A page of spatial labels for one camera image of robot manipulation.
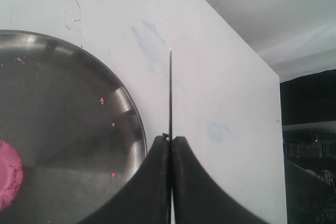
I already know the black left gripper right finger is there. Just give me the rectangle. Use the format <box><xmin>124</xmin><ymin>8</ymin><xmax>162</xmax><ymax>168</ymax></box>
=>
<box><xmin>171</xmin><ymin>136</ymin><xmax>265</xmax><ymax>224</ymax></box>

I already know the pink play dough lump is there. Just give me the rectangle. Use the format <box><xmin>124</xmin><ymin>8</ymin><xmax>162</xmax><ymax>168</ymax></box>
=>
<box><xmin>1</xmin><ymin>140</ymin><xmax>23</xmax><ymax>211</ymax></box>

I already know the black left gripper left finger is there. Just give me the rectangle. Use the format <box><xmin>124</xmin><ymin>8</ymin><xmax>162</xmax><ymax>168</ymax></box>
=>
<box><xmin>81</xmin><ymin>135</ymin><xmax>171</xmax><ymax>223</ymax></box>

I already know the black knife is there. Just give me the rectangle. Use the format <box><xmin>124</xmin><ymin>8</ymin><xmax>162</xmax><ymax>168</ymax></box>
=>
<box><xmin>167</xmin><ymin>48</ymin><xmax>173</xmax><ymax>223</ymax></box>

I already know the round steel plate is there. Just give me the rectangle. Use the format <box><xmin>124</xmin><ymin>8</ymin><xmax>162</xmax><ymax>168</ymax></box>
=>
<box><xmin>1</xmin><ymin>30</ymin><xmax>147</xmax><ymax>223</ymax></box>

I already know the white backdrop curtain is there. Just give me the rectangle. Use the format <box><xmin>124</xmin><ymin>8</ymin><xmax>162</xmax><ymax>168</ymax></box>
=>
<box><xmin>206</xmin><ymin>0</ymin><xmax>335</xmax><ymax>82</ymax></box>

